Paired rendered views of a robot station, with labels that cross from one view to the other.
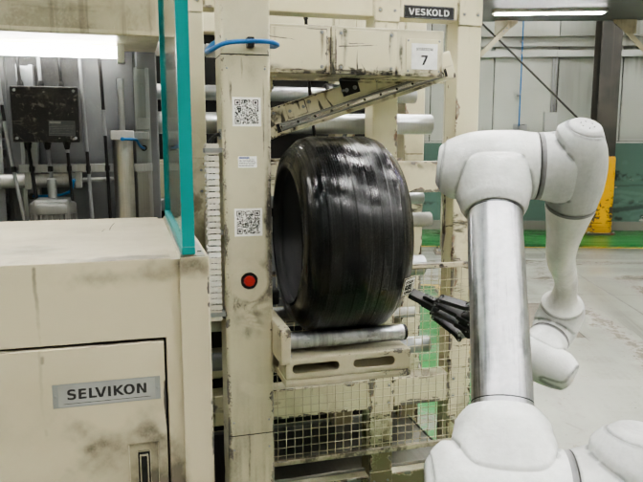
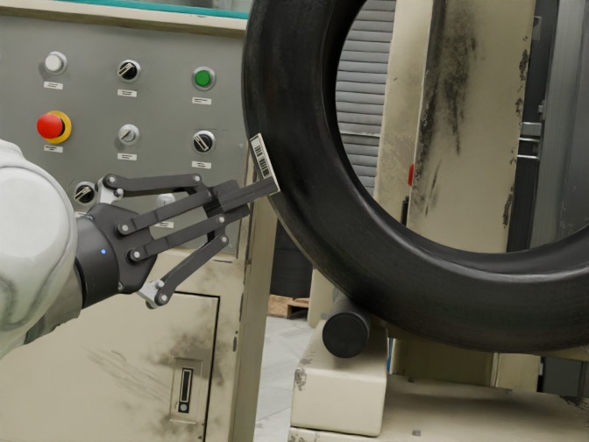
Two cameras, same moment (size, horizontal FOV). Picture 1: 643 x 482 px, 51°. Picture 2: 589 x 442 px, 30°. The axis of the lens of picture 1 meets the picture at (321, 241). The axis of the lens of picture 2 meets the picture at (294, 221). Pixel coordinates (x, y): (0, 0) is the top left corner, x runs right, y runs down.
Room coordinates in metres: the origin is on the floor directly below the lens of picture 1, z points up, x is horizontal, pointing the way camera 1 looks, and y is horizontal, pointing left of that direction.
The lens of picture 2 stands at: (2.15, -1.24, 1.06)
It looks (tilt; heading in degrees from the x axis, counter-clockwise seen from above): 3 degrees down; 110
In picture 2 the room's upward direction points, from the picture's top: 6 degrees clockwise
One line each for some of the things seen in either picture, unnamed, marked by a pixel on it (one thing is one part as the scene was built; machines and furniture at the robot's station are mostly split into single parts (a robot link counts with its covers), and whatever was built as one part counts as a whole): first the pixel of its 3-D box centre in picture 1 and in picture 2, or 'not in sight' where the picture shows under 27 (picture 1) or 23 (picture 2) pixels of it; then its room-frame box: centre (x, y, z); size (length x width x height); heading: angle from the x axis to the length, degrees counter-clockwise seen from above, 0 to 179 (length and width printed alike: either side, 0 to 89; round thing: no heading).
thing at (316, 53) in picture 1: (343, 55); not in sight; (2.24, -0.07, 1.71); 0.61 x 0.25 x 0.15; 106
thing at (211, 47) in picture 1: (241, 44); not in sight; (1.84, 0.21, 1.69); 0.19 x 0.19 x 0.06; 16
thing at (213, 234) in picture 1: (214, 232); not in sight; (1.79, 0.29, 1.19); 0.05 x 0.04 x 0.48; 16
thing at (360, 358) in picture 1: (344, 359); (345, 369); (1.79, -0.07, 0.84); 0.36 x 0.09 x 0.06; 106
